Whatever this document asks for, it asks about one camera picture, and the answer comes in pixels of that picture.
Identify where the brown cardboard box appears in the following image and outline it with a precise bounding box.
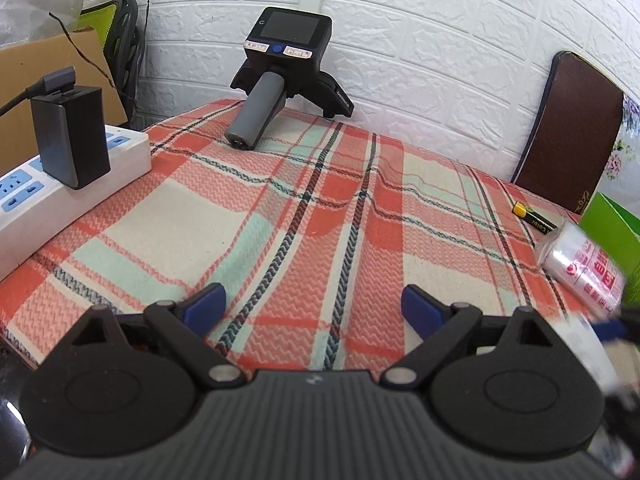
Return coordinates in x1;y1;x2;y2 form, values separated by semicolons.
0;27;128;176

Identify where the floral printed cloth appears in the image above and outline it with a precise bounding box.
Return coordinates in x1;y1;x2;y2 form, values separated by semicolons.
600;95;640;196

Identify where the clear plastic bag roll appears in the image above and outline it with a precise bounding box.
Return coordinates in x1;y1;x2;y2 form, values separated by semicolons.
536;221;629;311

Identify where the black yellow battery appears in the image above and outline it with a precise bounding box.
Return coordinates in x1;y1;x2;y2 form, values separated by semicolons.
512;201;559;234

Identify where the white soft packet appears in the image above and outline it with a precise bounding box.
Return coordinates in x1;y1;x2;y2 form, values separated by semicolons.
565;312;624;396

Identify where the green mesh chair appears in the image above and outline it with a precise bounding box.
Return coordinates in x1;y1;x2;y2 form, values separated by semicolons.
77;0;146;131

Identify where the black charger block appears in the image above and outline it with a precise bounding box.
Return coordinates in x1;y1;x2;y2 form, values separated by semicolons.
31;85;112;190

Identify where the plaid tablecloth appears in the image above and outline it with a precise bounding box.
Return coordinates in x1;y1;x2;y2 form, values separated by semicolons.
0;99;640;391

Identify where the thin brown wire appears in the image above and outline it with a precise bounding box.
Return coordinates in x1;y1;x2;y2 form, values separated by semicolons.
49;11;132;106

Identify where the spare hand-held gripper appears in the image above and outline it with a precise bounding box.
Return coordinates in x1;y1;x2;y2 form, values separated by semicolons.
224;6;356;152

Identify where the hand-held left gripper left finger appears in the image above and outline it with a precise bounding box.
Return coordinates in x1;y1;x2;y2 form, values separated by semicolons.
72;282;247;389

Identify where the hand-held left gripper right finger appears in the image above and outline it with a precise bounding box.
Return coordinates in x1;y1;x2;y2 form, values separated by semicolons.
380;284;554;389

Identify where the white power strip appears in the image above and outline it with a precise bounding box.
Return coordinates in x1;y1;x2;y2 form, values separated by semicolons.
0;127;152;281

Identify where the brown board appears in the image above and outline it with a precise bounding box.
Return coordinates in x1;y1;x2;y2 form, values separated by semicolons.
510;51;626;216

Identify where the green cardboard box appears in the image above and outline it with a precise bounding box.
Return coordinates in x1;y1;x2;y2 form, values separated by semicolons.
580;192;640;306

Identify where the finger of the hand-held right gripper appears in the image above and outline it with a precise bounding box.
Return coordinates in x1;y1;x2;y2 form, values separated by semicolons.
592;309;640;346

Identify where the grey charger cable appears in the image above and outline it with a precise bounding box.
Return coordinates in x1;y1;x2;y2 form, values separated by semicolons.
0;66;77;118

